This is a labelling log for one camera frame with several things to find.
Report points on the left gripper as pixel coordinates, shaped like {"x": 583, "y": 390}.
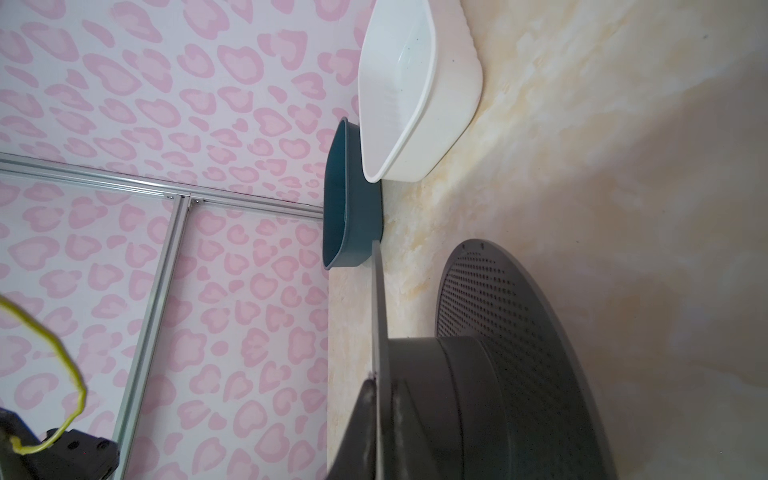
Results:
{"x": 74, "y": 455}

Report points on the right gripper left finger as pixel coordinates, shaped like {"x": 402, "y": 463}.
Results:
{"x": 356, "y": 457}

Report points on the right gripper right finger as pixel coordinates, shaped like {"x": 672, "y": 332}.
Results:
{"x": 412, "y": 454}

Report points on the dark grey cable spool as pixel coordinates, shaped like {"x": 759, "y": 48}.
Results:
{"x": 497, "y": 386}

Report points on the white plastic tray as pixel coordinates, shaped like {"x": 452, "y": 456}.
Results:
{"x": 419, "y": 85}

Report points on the dark teal plastic bin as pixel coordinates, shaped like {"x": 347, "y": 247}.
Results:
{"x": 353, "y": 207}

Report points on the diagonal aluminium frame strut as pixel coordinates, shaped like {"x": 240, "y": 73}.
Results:
{"x": 136, "y": 385}

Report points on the left aluminium frame strut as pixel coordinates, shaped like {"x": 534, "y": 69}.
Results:
{"x": 57, "y": 172}

